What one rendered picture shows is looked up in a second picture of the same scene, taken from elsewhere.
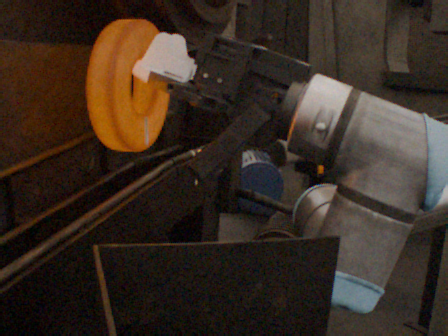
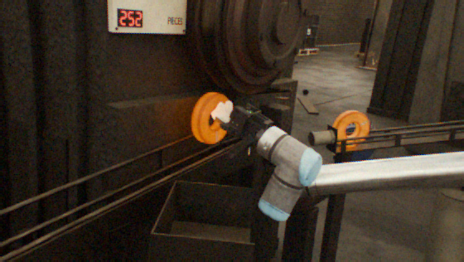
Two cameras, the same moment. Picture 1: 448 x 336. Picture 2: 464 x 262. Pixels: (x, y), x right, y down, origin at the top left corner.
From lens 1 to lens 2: 0.73 m
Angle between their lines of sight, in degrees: 16
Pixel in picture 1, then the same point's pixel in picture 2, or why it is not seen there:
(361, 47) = not seen: outside the picture
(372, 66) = not seen: outside the picture
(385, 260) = (284, 201)
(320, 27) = (441, 19)
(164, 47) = (221, 108)
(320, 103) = (266, 139)
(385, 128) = (287, 152)
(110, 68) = (199, 116)
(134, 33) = (211, 100)
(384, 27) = not seen: outside the picture
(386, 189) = (284, 175)
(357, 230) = (273, 187)
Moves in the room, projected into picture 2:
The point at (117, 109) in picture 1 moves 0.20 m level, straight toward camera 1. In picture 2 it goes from (201, 130) to (183, 151)
